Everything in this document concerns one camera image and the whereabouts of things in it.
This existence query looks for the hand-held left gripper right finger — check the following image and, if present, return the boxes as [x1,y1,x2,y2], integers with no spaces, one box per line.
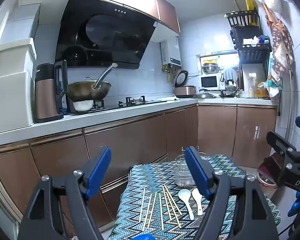
[184,146,282,240]

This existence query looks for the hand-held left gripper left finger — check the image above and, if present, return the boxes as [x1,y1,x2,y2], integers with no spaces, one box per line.
[17,146,112,240]

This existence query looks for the steel wire utensil holder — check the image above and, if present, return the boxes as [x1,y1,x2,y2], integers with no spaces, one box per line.
[174,146,238,187]

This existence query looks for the white ceramic spoon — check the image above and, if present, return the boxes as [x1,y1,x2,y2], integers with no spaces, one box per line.
[192,188,203,216]

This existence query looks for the pale blue ceramic spoon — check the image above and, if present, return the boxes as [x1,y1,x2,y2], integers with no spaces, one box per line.
[178,189,195,221]

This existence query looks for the bunch of wooden chopsticks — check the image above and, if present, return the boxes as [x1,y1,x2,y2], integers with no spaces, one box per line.
[139,185,183,231]

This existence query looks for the person's right hand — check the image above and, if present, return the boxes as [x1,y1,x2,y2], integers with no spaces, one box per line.
[287,191,300,217]

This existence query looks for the maroon bin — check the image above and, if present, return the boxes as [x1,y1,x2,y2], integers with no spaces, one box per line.
[256,153,287,187]

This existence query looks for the copper lower cabinets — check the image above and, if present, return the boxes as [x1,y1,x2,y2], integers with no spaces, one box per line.
[0,104,277,233]

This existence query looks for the copper cabinets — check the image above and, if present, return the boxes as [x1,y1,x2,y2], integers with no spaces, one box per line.
[0,104,277,233]
[19,0,181,35]

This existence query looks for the zigzag patterned cloth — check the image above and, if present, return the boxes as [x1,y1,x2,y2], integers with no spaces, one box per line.
[107,155,282,240]

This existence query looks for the hanging plastic bags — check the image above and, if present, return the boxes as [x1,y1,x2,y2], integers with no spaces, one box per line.
[265,52,284,98]

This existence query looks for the white kitchen countertop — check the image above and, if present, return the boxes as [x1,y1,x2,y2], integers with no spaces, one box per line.
[0,96,278,148]

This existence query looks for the white bowl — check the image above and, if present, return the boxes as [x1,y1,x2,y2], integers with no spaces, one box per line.
[72,99,94,112]

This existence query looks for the black gas stove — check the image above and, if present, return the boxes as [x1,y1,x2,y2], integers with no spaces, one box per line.
[66,95,167,115]

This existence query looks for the steel pot lid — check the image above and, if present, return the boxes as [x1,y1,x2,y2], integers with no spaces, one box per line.
[192,92,217,99]

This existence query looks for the white rag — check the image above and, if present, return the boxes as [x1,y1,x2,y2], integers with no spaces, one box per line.
[156,94,180,102]

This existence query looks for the brown patterned apron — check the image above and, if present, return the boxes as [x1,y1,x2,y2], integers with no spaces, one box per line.
[264,4,294,82]

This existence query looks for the copper rice cooker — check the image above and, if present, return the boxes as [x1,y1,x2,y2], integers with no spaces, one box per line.
[174,69,197,98]

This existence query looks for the grey blue towel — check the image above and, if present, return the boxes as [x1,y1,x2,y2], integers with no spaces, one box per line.
[222,67,238,81]

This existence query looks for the white microwave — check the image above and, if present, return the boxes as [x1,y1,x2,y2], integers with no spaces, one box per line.
[199,72,225,90]

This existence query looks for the copper soy milk maker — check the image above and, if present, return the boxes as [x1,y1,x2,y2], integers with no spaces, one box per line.
[34,60,68,123]

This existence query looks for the crumpled white cloth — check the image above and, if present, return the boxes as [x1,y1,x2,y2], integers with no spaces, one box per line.
[242,36,259,47]

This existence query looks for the kitchen window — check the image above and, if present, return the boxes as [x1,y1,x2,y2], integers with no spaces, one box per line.
[197,51,240,90]

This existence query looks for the steel pot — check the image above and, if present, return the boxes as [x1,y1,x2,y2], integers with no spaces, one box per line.
[201,60,220,75]

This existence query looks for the white plastic storage container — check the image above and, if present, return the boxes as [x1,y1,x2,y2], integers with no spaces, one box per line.
[0,38,37,133]

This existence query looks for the white water heater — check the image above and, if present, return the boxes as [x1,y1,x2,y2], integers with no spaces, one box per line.
[160,37,182,68]

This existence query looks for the black range hood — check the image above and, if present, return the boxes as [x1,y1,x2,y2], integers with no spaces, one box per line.
[55,0,157,70]

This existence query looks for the copper upper cabinets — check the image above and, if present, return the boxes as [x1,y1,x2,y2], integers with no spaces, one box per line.
[19,0,181,35]

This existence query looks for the white cardboard box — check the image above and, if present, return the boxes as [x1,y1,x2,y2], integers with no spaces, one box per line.
[0,3,41,48]

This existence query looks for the steel wok with handle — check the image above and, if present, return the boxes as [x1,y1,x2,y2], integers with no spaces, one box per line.
[66,63,118,102]

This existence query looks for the black wall rack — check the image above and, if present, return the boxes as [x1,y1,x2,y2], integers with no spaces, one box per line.
[224,10,273,64]

